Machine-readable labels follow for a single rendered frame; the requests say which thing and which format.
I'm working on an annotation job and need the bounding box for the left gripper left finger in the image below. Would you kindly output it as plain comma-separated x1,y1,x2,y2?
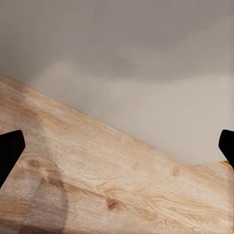
0,130,25,188

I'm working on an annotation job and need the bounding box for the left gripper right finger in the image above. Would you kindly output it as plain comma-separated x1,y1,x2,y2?
218,130,234,169

